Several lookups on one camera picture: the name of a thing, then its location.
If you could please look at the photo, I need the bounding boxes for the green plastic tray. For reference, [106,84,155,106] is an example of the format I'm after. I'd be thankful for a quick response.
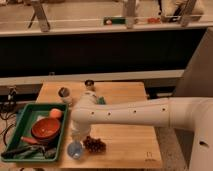
[1,103,69,163]

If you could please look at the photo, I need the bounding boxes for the bunch of dark grapes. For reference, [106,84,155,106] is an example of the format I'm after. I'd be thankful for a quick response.
[83,136,106,153]

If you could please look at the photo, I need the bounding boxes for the orange fruit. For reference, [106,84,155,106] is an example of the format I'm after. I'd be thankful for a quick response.
[49,108,63,119]

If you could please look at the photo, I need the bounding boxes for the green box on shelf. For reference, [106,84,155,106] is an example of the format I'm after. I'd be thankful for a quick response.
[103,17,126,25]

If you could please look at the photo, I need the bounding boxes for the small metal cup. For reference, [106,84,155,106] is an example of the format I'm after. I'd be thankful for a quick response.
[85,80,95,91]

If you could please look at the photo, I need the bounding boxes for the teal sponge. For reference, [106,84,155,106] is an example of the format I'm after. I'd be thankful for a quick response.
[98,96,106,105]

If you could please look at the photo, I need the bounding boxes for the orange bowl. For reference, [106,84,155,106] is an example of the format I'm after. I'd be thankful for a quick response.
[31,118,61,140]

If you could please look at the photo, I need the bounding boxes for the blue plastic cup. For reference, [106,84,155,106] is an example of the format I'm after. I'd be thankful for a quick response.
[67,141,83,159]

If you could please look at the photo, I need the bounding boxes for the dark utensils in tray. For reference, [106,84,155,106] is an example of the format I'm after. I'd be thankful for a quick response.
[1,145,57,159]

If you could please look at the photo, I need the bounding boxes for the black cables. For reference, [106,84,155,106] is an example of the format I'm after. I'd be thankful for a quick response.
[0,85,18,148]

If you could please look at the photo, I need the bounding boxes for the red object on shelf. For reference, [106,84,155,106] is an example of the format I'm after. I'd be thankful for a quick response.
[147,18,161,24]

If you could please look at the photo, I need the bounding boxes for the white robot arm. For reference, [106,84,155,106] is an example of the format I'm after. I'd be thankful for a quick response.
[71,91,213,171]

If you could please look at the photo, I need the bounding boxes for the orange carrot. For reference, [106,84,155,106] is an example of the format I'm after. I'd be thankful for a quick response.
[21,136,41,144]

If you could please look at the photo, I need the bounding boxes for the clear glass jar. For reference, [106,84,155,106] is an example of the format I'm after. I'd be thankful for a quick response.
[58,87,72,106]

